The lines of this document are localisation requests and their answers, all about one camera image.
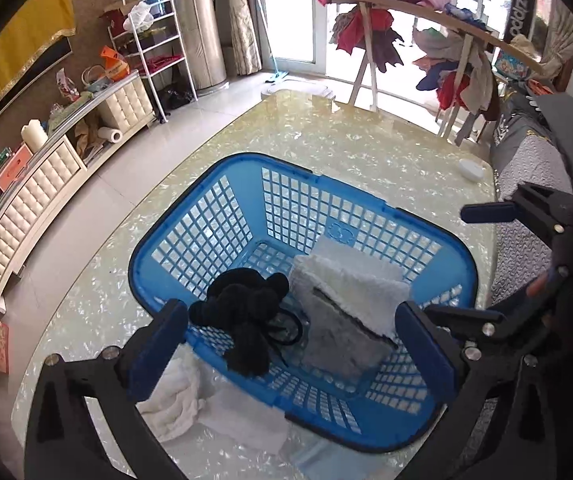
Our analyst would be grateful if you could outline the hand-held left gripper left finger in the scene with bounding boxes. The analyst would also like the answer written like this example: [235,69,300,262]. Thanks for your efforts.
[25,298,190,480]

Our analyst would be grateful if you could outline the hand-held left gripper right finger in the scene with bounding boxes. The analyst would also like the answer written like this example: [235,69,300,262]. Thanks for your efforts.
[395,301,562,480]

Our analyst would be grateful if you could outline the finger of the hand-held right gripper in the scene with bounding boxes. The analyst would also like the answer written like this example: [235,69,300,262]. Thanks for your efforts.
[423,304,506,342]
[460,182,573,242]

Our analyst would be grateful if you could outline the white textured towel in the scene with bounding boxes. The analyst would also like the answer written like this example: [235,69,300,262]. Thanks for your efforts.
[139,342,208,443]

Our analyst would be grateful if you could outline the grey stained cloth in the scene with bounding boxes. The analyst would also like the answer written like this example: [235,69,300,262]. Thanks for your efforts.
[299,285,398,379]

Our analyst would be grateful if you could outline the black fuzzy cloth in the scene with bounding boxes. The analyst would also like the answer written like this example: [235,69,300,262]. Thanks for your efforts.
[188,268,292,379]

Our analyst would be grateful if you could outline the white fluffy towel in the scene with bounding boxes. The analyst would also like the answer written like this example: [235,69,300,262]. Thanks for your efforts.
[289,235,412,339]

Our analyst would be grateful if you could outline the black hair tie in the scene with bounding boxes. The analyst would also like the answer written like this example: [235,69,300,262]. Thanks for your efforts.
[265,309,304,347]

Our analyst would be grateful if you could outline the blue plastic basket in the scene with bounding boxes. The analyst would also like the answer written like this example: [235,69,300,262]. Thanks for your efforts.
[129,152,478,454]

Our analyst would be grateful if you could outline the small white object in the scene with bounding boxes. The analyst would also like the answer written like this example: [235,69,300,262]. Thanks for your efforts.
[458,158,485,181]

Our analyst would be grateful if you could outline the grey patterned sofa cover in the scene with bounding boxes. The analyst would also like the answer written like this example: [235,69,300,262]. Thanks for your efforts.
[490,89,573,302]

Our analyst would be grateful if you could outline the white thin cloth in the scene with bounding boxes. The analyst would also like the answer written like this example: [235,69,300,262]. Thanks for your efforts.
[198,389,293,456]

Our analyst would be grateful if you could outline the mixed hanging clothes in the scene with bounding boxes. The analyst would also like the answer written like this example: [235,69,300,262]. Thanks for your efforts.
[412,27,500,122]

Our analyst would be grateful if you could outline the colourful cartoon box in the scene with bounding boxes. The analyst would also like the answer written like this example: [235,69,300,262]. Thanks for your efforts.
[493,52,530,82]

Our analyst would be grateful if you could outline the light blue cloth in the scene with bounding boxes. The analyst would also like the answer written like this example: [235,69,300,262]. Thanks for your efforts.
[286,440,367,480]

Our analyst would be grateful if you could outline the beige patterned curtain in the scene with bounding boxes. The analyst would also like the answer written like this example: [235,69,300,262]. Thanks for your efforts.
[540,0,573,79]
[219,0,263,76]

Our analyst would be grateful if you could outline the cream tufted tv cabinet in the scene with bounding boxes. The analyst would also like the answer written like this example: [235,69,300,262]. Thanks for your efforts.
[0,71,158,314]

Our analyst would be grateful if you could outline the black standing banner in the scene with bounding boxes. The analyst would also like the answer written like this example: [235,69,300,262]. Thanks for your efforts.
[505,0,535,44]

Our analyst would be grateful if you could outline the red hanging clothes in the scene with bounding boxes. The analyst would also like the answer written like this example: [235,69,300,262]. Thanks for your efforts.
[328,7,405,77]

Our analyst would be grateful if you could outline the wooden clothes stand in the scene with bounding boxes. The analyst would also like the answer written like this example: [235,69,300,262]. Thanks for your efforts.
[280,0,545,147]

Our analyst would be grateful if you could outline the pink storage box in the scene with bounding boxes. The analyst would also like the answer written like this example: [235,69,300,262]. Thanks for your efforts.
[0,143,32,192]

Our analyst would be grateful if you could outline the black bag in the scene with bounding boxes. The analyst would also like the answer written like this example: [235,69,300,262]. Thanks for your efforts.
[158,84,193,111]

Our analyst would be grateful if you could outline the glass sliding door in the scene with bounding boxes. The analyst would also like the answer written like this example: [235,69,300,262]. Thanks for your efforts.
[260,0,517,111]

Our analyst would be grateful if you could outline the small white wicker basket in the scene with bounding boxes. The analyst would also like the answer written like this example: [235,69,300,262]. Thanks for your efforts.
[81,64,108,87]

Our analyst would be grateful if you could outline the white metal shelf rack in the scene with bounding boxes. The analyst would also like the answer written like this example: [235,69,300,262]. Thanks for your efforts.
[108,0,198,124]

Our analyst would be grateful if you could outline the mop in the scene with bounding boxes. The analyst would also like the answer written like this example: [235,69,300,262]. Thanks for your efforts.
[245,0,293,84]

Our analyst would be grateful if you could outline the black television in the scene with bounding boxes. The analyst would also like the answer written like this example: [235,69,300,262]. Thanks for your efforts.
[0,39,73,157]

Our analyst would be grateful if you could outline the standing air conditioner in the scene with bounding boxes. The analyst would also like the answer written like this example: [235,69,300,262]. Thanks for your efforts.
[166,0,228,94]

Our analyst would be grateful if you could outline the yellow cover cloth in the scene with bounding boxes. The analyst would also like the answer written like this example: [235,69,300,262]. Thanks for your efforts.
[0,0,76,122]

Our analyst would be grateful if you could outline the white plastic bag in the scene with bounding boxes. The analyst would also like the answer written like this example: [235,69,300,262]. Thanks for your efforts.
[123,1,155,34]

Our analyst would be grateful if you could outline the open cardboard box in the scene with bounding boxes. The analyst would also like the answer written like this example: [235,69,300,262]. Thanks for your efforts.
[100,0,140,37]

